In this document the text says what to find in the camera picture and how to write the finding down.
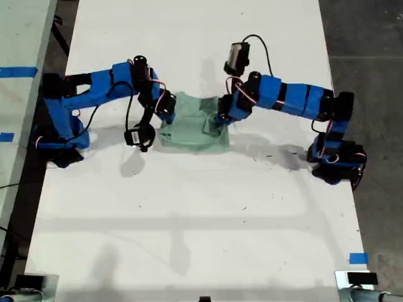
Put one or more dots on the black stand leg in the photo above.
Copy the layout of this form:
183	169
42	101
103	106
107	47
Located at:
61	37

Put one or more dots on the black camera stalk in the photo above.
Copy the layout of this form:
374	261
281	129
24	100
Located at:
146	113

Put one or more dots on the small black box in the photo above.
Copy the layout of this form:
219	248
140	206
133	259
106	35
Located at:
362	278
30	281

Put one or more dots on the long blue tape strip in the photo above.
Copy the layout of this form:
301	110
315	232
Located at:
19	71

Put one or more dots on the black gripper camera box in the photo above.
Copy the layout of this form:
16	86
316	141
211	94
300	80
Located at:
236	56
135	136

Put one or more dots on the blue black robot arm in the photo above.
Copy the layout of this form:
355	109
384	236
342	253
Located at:
100	88
296	97

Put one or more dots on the white bracket plate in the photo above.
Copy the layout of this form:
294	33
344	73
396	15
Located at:
340	278

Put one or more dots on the short blue tape strip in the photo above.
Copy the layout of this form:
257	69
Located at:
7	137

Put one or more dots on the pale green T-shirt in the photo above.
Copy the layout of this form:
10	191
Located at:
189	126

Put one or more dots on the grey metal plate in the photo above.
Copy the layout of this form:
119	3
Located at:
50	286

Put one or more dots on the square blue tape piece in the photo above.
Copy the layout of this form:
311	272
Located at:
359	258

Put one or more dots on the small black block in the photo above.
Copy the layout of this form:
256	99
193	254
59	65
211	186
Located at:
205	299

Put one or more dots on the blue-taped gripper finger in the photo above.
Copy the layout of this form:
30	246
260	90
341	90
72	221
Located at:
218	120
170	119
230	122

